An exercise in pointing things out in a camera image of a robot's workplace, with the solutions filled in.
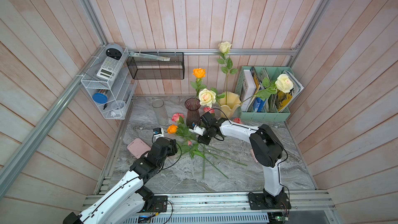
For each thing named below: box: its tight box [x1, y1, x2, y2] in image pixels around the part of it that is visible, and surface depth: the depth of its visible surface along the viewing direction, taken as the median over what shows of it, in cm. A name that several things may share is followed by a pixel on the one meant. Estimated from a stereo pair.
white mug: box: [110, 99, 126, 118], surface depth 92 cm
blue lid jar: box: [92, 92, 109, 104], surface depth 78 cm
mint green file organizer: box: [234, 66, 295, 121], surface depth 100 cm
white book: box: [240, 68, 257, 112], surface depth 96 cm
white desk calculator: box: [96, 56, 123, 81], surface depth 79 cm
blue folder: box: [252, 97, 267, 112], surface depth 98 cm
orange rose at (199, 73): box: [190, 67, 207, 98], surface depth 84 cm
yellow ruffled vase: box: [218, 91, 243, 119], surface depth 93 cm
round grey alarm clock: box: [105, 43, 124, 61], surface depth 84 cm
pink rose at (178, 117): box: [171, 113, 186, 125], surface depth 105 cm
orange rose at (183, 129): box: [166, 123, 199, 141], surface depth 99 cm
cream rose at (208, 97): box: [198, 87, 226, 109], surface depth 71 cm
